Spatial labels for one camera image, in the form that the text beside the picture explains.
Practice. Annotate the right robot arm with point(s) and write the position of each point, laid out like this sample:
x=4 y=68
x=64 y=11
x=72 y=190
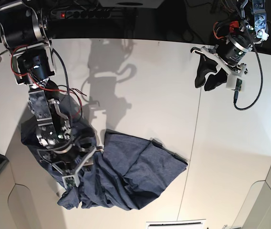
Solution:
x=57 y=133

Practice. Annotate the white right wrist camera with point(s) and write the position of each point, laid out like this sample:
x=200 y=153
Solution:
x=71 y=182

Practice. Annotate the black power strip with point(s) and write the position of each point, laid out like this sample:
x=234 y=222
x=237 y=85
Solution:
x=81 y=14

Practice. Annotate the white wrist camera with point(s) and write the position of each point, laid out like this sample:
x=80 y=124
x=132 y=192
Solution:
x=233 y=80
x=71 y=182

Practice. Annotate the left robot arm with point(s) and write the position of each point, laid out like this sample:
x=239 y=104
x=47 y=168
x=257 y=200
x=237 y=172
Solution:
x=248 y=19

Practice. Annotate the blue grey t-shirt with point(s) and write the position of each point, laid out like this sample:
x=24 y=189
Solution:
x=130 y=173

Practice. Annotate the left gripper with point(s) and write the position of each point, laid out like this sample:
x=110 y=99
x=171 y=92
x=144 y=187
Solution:
x=231 y=52

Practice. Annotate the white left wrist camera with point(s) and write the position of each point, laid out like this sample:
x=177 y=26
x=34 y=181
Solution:
x=233 y=80

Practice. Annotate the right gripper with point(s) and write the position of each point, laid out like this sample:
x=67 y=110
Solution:
x=67 y=158

